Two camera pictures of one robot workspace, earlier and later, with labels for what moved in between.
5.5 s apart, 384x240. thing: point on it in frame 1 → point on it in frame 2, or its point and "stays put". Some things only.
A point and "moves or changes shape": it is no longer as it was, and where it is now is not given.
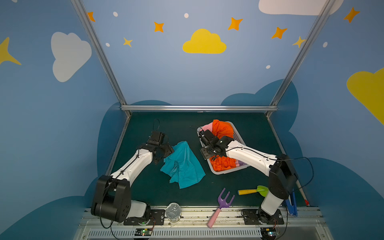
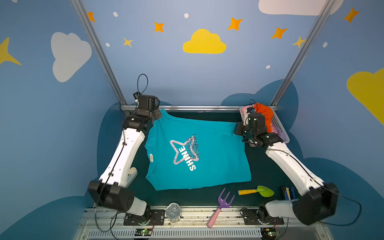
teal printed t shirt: [182, 166] moves or changes shape
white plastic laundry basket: [237, 138] → [278, 125]
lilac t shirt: [241, 163] → [273, 129]
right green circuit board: [268, 233] stays put
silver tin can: [173, 211] stays put
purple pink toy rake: [222, 203] stays put
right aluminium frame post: [273, 107] stays put
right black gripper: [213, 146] → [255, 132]
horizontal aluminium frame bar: [199, 107] stays put
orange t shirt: [222, 163] → [267, 111]
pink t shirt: [208, 127] → [243, 108]
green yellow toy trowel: [262, 190] stays put
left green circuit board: [143, 231] stays put
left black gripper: [163, 151] → [153, 114]
